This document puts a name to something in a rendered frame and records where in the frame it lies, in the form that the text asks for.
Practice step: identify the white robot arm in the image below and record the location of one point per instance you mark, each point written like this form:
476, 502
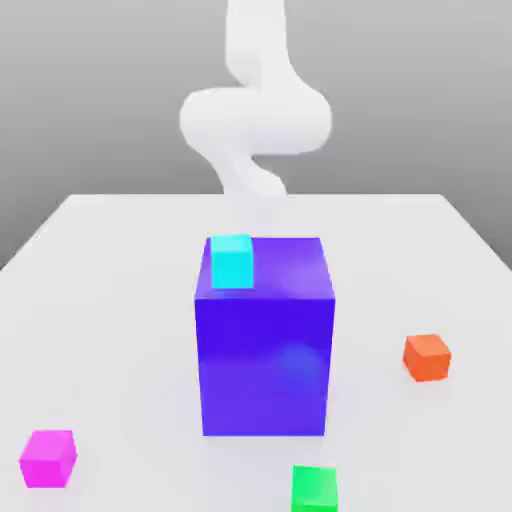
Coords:
256, 120

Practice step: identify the small green cube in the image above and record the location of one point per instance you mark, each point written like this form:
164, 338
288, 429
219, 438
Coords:
314, 490

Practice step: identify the small cyan cube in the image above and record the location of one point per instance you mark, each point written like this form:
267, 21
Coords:
232, 264

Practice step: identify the small orange cube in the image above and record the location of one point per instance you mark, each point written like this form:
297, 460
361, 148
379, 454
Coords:
426, 358

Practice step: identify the small magenta cube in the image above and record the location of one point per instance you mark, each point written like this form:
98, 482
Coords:
48, 460

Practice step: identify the large purple box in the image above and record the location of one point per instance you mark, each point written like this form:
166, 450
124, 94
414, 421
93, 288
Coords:
264, 360

